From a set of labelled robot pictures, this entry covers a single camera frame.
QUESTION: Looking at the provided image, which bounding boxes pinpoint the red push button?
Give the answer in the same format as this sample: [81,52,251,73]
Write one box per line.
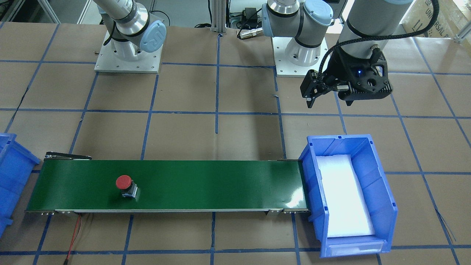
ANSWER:
[116,175,138,198]

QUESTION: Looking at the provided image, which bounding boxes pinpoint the green conveyor belt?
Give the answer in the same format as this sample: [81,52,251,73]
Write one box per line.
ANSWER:
[26,159,309,213]

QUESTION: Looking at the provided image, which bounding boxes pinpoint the red and black wires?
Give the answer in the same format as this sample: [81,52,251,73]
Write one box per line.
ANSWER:
[65,215,83,262]

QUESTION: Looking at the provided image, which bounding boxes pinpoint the blue plastic bin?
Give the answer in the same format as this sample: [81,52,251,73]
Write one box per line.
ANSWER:
[0,133,40,235]
[300,134,398,258]

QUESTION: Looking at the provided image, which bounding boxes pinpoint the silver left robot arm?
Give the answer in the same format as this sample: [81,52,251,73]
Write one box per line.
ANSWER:
[261,0,412,108]

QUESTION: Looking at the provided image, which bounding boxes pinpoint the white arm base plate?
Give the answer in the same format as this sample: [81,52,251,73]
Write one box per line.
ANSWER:
[94,40,163,74]
[272,37,328,78]

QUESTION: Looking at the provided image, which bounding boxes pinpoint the white foam pad bin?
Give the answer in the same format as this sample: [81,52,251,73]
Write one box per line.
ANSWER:
[316,155,375,238]

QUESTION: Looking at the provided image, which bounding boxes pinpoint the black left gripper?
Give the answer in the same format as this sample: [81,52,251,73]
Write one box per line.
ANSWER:
[300,44,393,109]

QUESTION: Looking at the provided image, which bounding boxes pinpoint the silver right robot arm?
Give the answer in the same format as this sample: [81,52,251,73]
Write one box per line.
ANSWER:
[95,0,167,61]

